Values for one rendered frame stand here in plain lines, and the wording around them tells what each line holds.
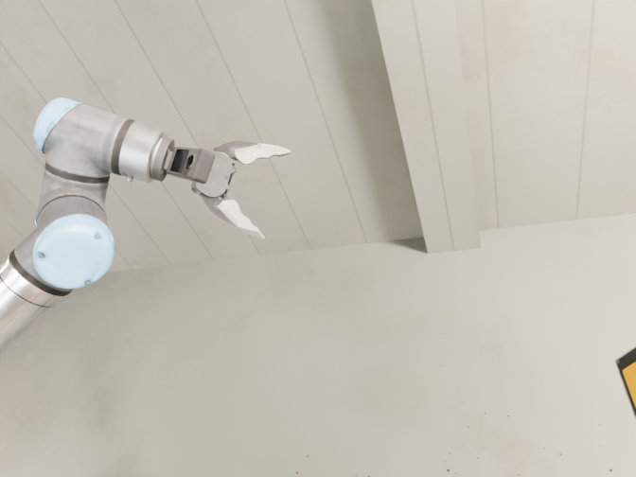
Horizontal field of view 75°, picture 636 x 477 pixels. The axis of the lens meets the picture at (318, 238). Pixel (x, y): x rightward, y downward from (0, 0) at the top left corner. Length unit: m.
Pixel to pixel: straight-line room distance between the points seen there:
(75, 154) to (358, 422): 1.65
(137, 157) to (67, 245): 0.17
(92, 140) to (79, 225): 0.15
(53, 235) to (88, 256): 0.05
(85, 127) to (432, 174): 1.77
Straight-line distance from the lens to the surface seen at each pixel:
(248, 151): 0.69
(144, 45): 2.47
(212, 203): 0.68
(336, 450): 2.01
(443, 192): 2.28
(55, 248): 0.61
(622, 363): 0.97
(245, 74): 2.28
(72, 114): 0.72
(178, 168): 0.66
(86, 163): 0.72
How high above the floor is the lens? 1.78
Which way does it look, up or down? 37 degrees down
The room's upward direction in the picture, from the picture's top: 24 degrees counter-clockwise
